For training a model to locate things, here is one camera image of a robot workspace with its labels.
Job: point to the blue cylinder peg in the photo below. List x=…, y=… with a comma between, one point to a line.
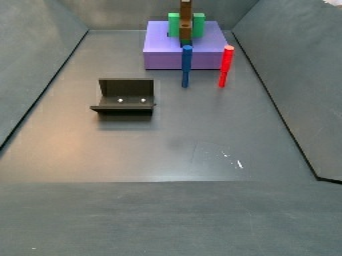
x=186, y=64

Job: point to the black angle bracket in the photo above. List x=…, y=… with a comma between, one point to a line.
x=126, y=94

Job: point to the red cylinder peg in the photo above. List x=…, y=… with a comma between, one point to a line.
x=226, y=64

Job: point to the brown T-shaped block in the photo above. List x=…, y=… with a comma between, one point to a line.
x=184, y=19

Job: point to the purple base board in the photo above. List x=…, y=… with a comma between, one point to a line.
x=162, y=50

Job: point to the green U-shaped block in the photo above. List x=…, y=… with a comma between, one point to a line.
x=196, y=27

